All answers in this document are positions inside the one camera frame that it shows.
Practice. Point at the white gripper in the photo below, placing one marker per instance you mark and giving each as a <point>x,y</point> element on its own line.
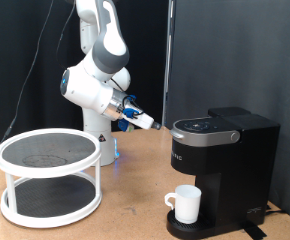
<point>140,119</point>

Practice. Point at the white plastic mug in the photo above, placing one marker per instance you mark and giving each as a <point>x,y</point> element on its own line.
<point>186,203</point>

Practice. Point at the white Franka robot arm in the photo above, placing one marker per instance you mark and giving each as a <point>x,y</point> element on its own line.
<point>95,83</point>

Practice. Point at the black keurig coffee machine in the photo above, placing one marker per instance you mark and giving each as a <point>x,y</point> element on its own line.
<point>235,186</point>

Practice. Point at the grey metal pole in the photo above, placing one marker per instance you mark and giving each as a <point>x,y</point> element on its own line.
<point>168,66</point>

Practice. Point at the white two-tier turntable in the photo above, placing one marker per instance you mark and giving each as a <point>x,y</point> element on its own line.
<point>48,166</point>

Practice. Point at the black tape strip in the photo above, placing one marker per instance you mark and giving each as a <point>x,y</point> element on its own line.
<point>253,231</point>

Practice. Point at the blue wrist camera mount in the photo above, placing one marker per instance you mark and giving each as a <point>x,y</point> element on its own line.
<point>123,125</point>

